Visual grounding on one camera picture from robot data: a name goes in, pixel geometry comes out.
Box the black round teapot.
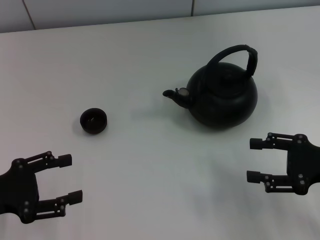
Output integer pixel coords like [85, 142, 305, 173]
[162, 44, 259, 130]

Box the small black teacup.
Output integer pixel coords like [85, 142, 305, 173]
[79, 107, 108, 135]

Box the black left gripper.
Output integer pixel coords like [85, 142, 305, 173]
[0, 150, 84, 225]

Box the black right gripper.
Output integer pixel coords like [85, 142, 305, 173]
[246, 132, 320, 196]

